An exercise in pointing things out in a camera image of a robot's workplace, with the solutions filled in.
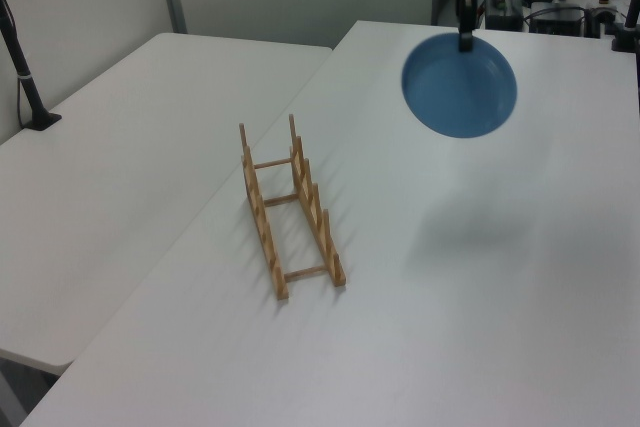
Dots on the wooden plate rack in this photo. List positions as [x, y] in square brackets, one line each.
[281, 289]

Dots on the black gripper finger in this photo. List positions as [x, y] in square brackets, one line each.
[466, 42]

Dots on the black camera pole with base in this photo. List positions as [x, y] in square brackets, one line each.
[25, 77]

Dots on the black box device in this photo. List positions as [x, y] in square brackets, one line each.
[505, 14]

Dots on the blue round plate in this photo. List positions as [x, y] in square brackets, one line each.
[460, 97]

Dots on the black flat electronics unit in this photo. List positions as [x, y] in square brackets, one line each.
[557, 22]

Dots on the black clamped camera pole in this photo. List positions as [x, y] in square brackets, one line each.
[629, 22]

